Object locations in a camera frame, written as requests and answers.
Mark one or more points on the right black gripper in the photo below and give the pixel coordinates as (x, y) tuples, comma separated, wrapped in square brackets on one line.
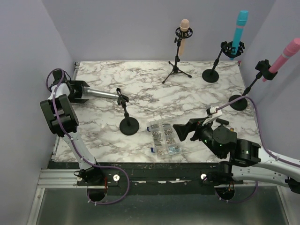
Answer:
[(183, 130)]

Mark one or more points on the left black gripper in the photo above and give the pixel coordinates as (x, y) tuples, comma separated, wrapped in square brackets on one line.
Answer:
[(78, 85)]

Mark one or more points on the silver mesh microphone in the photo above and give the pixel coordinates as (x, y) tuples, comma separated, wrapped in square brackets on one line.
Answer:
[(99, 94)]

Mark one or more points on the black round-base mic stand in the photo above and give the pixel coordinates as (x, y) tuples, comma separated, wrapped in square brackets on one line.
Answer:
[(129, 125)]

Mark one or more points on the beige microphone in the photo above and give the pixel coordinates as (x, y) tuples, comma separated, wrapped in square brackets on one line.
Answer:
[(184, 26)]

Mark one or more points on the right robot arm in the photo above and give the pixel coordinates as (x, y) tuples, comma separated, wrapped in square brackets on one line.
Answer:
[(241, 159)]

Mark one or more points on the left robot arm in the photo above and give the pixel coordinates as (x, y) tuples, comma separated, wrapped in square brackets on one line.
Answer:
[(63, 122)]

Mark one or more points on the black clip round stand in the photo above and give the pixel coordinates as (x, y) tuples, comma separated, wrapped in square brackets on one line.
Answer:
[(263, 67)]

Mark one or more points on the blue microphone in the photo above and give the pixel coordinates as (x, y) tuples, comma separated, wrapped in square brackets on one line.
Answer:
[(240, 24)]

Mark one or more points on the pink microphone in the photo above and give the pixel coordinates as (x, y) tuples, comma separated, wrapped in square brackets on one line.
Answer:
[(290, 50)]

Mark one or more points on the clear plastic screw box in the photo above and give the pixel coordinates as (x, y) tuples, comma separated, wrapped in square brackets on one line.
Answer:
[(165, 139)]

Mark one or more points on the black T-shaped tool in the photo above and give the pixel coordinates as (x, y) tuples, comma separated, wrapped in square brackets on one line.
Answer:
[(222, 122)]

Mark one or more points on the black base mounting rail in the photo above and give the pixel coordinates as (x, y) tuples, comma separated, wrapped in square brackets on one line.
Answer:
[(150, 178)]

